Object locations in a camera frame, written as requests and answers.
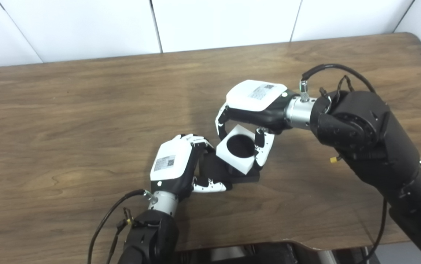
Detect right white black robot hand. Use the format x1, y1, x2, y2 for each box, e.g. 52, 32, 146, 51
215, 80, 299, 170

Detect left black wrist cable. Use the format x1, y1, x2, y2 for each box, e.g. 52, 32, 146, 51
88, 189, 148, 264

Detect white square piece with hole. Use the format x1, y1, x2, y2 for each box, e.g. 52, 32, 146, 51
216, 124, 260, 175

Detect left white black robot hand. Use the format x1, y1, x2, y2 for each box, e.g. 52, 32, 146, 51
150, 134, 227, 202

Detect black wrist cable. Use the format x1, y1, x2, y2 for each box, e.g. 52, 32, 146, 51
301, 64, 388, 264
88, 189, 148, 264

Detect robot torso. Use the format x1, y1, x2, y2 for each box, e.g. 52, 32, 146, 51
174, 240, 376, 264

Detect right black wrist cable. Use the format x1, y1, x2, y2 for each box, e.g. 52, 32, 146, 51
301, 64, 388, 264

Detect black peg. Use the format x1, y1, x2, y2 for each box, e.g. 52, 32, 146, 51
197, 135, 261, 191

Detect thin wire yellow plug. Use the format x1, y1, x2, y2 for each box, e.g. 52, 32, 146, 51
320, 75, 356, 164
106, 207, 134, 264

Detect right thin wire yellow plug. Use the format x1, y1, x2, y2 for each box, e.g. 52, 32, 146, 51
320, 75, 356, 164

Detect left thin wire yellow plug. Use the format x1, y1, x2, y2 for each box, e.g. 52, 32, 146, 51
106, 207, 134, 264

